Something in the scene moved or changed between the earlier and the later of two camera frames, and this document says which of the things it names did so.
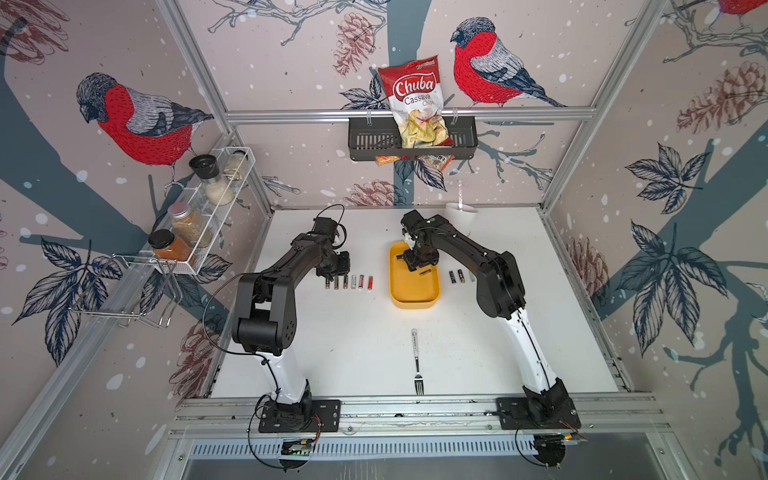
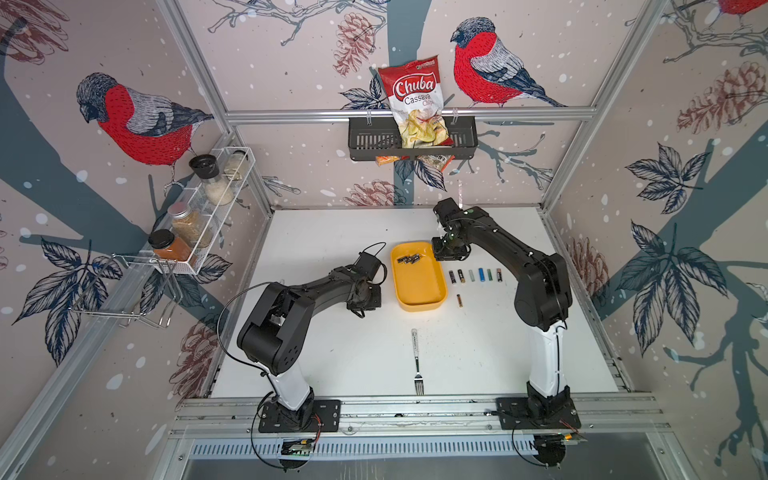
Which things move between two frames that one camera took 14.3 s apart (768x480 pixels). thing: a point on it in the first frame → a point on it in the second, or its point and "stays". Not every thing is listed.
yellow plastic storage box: (411, 290) stays
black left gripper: (344, 268) → (374, 305)
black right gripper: (410, 264) → (439, 256)
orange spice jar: (168, 246) stays
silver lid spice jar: (186, 225) stays
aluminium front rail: (423, 416) stays
